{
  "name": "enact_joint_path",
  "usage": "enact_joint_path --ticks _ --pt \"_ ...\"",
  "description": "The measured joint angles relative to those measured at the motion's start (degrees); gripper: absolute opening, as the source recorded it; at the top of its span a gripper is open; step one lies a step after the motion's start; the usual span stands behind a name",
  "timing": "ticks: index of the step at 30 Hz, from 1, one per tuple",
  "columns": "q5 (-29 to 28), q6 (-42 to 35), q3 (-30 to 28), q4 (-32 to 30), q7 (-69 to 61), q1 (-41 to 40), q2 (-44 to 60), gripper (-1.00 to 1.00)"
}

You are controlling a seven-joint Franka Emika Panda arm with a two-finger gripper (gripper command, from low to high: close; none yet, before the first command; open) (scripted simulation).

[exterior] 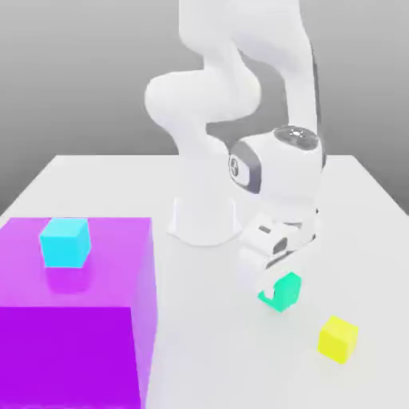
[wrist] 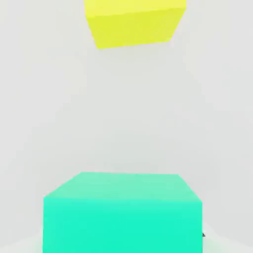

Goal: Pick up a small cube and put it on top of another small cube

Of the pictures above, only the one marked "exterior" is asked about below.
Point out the large magenta box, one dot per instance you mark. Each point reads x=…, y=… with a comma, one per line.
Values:
x=73, y=335

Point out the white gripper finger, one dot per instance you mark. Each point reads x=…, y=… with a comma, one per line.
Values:
x=269, y=282

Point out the small green cube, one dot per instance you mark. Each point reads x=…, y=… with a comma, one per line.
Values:
x=287, y=292

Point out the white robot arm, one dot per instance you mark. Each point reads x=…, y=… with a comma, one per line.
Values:
x=204, y=105

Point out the small yellow cube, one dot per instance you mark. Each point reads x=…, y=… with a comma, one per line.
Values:
x=337, y=340

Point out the small cyan cube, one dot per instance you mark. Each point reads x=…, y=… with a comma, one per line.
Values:
x=65, y=244

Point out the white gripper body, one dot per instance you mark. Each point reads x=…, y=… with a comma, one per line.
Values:
x=281, y=266

